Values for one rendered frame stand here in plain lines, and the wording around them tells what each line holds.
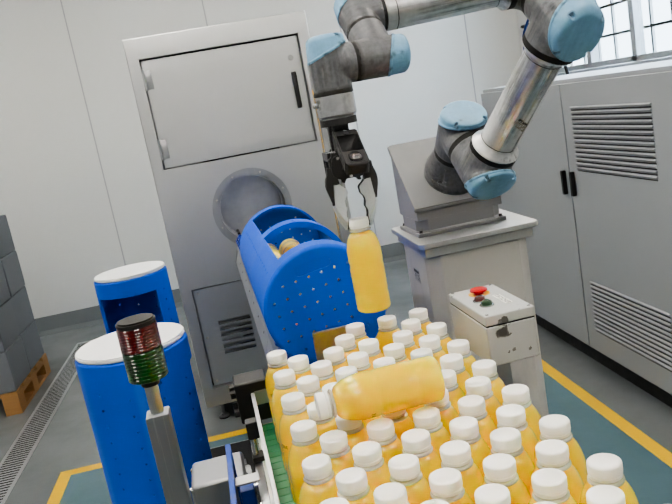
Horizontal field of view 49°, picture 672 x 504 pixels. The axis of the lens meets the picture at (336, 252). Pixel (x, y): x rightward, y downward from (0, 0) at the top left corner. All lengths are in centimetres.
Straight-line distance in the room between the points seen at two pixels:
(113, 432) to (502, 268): 106
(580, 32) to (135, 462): 140
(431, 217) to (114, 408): 93
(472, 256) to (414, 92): 506
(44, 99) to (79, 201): 91
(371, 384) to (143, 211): 578
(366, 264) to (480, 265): 58
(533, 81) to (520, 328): 53
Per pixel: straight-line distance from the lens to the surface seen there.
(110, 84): 673
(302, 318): 166
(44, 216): 687
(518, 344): 143
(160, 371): 120
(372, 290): 140
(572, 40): 154
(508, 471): 92
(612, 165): 339
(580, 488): 96
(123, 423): 189
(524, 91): 163
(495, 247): 193
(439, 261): 189
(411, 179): 198
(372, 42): 141
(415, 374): 106
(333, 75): 138
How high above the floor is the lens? 153
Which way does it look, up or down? 11 degrees down
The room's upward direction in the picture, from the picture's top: 10 degrees counter-clockwise
